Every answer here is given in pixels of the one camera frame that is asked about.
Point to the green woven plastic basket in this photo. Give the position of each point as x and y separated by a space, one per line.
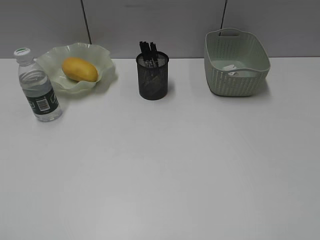
231 46

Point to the waste paper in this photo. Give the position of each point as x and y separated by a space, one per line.
229 68

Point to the green wavy glass plate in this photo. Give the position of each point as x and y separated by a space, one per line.
99 57

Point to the black pen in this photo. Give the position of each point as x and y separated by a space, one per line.
143 51
153 49
148 51

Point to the clear plastic water bottle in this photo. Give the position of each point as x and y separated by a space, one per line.
36 87

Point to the yellow mango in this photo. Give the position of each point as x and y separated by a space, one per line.
78 70

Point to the black mesh pen holder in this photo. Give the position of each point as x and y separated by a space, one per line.
153 82

